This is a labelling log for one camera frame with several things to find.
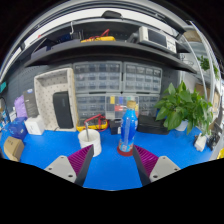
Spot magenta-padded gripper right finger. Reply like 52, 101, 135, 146
132, 144, 182, 187

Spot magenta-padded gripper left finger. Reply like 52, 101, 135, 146
44, 144, 95, 187

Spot blue drink bottle gold cap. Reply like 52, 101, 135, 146
117, 99, 139, 157

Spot white paper cup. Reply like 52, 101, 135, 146
77, 128, 102, 158

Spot grey stirring stick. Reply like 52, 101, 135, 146
84, 121, 91, 143

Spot black zip case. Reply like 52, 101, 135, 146
136, 114, 171, 136

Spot white power adapter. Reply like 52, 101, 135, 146
194, 133, 208, 153

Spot small white box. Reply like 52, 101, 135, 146
24, 114, 46, 136

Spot brown cardboard box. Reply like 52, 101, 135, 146
3, 135, 26, 163

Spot yellow multimeter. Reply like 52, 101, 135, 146
76, 114, 109, 133

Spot black rectangular speaker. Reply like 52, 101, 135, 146
52, 91, 74, 130

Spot blue printed box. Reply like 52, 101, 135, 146
8, 116, 29, 140

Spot small black box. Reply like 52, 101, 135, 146
109, 118, 123, 136

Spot grey small-parts drawer cabinet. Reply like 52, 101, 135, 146
73, 61, 124, 95
138, 94, 162, 118
122, 62, 164, 95
75, 93, 108, 121

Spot green potted plant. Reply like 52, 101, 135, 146
154, 80, 214, 135

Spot dark grey flat box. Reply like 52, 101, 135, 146
22, 88, 39, 118

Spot purple plastic bag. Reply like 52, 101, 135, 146
13, 94, 29, 119

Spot clear organizer box coloured parts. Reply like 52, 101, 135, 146
105, 94, 140, 120

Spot white pegboard tray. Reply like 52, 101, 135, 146
33, 67, 79, 132

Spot white shelf unit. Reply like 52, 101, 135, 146
179, 21, 224, 111

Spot black overhead workbench shelf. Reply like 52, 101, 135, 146
4, 9, 198, 75

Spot red test lead cable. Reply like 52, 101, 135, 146
83, 113, 108, 131

